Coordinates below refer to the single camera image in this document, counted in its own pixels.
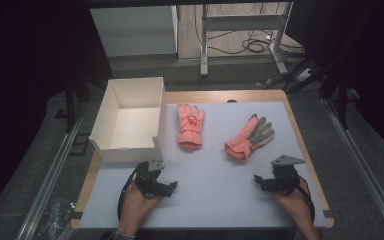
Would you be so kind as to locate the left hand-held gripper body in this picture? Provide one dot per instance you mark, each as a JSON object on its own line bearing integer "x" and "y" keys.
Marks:
{"x": 148, "y": 178}

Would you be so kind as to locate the pink glove with grey palm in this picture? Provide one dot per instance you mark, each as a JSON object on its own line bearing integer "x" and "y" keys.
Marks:
{"x": 243, "y": 141}

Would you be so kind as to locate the aluminium floor rail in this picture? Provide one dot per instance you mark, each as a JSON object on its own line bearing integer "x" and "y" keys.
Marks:
{"x": 366, "y": 173}
{"x": 46, "y": 186}

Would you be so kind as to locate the white cabinet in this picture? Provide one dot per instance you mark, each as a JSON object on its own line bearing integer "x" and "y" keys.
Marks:
{"x": 133, "y": 30}

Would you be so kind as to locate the pink glove with red mark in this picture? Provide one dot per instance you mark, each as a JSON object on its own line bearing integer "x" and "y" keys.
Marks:
{"x": 190, "y": 128}

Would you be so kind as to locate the person's left hand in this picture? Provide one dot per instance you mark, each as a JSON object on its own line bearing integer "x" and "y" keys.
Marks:
{"x": 136, "y": 208}

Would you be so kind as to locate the person's right hand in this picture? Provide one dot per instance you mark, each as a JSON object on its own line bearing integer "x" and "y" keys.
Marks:
{"x": 295, "y": 205}

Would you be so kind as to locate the grey metal desk frame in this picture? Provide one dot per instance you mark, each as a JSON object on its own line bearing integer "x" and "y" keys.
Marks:
{"x": 243, "y": 22}

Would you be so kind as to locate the white power strip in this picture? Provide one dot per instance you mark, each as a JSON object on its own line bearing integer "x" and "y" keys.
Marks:
{"x": 304, "y": 75}

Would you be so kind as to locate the black metal stand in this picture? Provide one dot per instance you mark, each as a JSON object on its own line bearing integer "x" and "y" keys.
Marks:
{"x": 70, "y": 106}
{"x": 341, "y": 100}

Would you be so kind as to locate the white box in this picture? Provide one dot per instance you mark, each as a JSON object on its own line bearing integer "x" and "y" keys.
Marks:
{"x": 136, "y": 123}

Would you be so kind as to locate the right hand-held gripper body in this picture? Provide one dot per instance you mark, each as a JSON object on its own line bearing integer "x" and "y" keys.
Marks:
{"x": 285, "y": 175}

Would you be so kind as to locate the clear plastic bag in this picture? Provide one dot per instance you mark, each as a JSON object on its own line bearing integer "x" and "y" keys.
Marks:
{"x": 56, "y": 220}

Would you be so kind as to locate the black tape strip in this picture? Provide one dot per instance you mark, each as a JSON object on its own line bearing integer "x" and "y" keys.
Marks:
{"x": 77, "y": 215}

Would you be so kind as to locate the light grey table mat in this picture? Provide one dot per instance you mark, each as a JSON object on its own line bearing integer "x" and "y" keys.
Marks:
{"x": 213, "y": 200}

